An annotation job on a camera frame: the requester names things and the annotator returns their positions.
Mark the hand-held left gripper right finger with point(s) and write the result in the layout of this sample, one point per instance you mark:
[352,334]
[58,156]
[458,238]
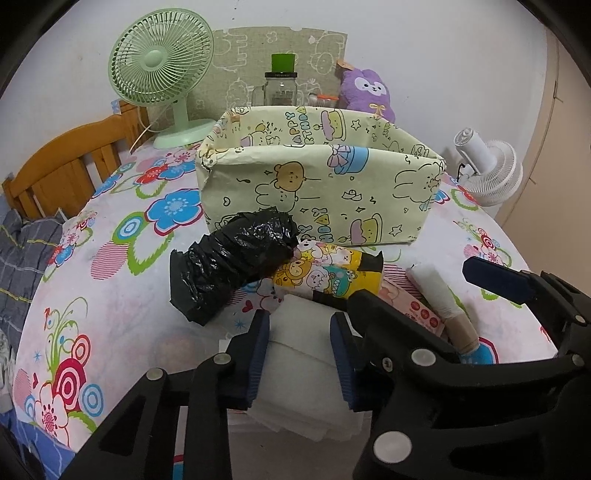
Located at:
[344,364]

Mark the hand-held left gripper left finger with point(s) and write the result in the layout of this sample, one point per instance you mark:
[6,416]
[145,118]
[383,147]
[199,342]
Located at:
[258,362]

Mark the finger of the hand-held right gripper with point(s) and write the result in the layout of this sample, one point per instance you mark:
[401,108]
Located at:
[498,279]
[392,323]

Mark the pink packet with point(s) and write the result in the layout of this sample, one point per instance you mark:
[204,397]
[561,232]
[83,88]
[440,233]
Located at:
[415,309]

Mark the white tissue stack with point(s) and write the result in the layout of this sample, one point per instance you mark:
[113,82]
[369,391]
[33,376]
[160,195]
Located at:
[300,332]

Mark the white bag roll beige core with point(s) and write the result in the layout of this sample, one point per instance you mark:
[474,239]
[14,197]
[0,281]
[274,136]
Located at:
[438,290]

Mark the yellow cartoon print packet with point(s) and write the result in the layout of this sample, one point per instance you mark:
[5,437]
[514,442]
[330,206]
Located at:
[318,274]

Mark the black plastic bag roll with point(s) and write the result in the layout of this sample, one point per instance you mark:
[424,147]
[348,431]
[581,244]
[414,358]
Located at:
[221,267]

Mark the cartoon print paper-wrapped box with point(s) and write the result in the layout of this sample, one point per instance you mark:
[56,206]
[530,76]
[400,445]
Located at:
[300,194]

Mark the white desk fan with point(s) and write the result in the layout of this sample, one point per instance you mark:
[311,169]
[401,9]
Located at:
[498,170]

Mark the beige door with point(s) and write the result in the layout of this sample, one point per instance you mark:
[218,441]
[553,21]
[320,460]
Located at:
[554,138]

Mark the floral printed bedsheet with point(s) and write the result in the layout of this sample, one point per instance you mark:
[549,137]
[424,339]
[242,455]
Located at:
[115,300]

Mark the purple plush toy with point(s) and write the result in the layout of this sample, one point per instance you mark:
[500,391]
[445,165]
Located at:
[364,87]

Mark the grey plaid blanket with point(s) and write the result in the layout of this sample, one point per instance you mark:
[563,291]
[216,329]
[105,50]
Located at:
[23,258]

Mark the glass jar green lid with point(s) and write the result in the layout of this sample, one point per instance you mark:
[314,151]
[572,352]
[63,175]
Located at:
[279,90]

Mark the wooden headboard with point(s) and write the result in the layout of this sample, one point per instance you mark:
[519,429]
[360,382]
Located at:
[60,170]

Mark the grey bear print board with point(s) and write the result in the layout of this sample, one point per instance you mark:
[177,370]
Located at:
[240,55]

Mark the green desk fan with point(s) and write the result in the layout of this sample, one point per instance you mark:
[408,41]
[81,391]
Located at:
[154,60]

